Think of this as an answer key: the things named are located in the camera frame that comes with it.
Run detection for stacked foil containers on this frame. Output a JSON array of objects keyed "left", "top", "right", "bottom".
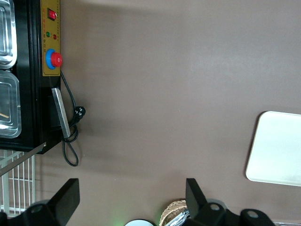
[{"left": 171, "top": 209, "right": 190, "bottom": 226}]

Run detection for red knob blue ring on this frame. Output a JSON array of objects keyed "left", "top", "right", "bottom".
[{"left": 45, "top": 48, "right": 63, "bottom": 70}]

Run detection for black appliance yellow panel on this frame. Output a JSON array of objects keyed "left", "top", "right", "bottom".
[{"left": 0, "top": 0, "right": 62, "bottom": 155}]

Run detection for grey metal handle bar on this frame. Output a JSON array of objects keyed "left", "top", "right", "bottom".
[{"left": 51, "top": 87, "right": 71, "bottom": 139}]

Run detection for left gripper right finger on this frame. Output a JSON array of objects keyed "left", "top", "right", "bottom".
[{"left": 185, "top": 178, "right": 275, "bottom": 226}]

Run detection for black power cable with plug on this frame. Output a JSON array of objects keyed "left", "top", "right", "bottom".
[{"left": 60, "top": 70, "right": 87, "bottom": 167}]

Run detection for cream plastic tray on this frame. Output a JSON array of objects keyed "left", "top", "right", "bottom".
[{"left": 245, "top": 111, "right": 301, "bottom": 187}]

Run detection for white wire rack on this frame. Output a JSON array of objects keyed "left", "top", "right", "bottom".
[{"left": 0, "top": 149, "right": 36, "bottom": 218}]

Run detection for grey metal strip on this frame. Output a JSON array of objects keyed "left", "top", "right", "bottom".
[{"left": 0, "top": 142, "right": 47, "bottom": 177}]

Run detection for light oval wicker basket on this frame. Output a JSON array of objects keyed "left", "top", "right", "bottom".
[{"left": 159, "top": 199, "right": 189, "bottom": 226}]

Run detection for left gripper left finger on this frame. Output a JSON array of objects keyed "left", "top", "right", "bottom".
[{"left": 0, "top": 178, "right": 80, "bottom": 226}]

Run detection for steel pan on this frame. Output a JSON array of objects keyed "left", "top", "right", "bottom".
[
  {"left": 0, "top": 0, "right": 18, "bottom": 69},
  {"left": 0, "top": 70, "right": 22, "bottom": 138}
]

